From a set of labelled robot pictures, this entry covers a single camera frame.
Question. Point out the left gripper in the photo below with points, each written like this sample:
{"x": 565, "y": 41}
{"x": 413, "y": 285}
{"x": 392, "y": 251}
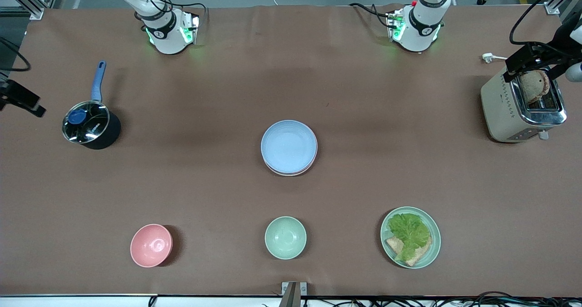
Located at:
{"x": 557, "y": 53}

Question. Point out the wide blue bowl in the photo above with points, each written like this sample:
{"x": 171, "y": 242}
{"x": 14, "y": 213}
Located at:
{"x": 289, "y": 145}

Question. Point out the wide pink bowl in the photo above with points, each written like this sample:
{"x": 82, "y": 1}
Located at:
{"x": 298, "y": 174}

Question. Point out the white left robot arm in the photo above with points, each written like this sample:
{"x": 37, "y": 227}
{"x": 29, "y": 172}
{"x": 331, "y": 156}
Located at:
{"x": 420, "y": 29}

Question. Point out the round toast slice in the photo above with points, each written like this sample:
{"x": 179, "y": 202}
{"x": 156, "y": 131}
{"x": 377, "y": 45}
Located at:
{"x": 534, "y": 86}

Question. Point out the white toaster plug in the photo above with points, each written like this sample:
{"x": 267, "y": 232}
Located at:
{"x": 489, "y": 57}

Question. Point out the beige and chrome toaster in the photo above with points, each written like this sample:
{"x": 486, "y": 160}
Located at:
{"x": 500, "y": 111}

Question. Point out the glass lid with blue knob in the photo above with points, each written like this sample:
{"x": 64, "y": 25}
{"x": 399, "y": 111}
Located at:
{"x": 86, "y": 121}

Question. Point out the small deep pink bowl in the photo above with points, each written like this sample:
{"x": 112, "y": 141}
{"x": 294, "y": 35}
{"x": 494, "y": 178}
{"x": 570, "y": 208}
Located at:
{"x": 151, "y": 245}

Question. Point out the green plate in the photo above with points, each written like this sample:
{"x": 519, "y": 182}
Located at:
{"x": 434, "y": 248}

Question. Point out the green lettuce leaf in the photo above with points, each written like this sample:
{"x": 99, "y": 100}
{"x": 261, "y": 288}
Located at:
{"x": 409, "y": 234}

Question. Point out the brown bread slice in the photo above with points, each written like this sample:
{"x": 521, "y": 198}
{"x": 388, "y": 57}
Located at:
{"x": 420, "y": 254}

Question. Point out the small deep green bowl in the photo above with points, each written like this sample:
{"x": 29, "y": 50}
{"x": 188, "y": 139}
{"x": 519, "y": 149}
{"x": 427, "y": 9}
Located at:
{"x": 285, "y": 237}

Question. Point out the metal mounting bracket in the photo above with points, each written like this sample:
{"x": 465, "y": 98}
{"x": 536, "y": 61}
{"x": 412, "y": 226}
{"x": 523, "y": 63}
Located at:
{"x": 293, "y": 293}

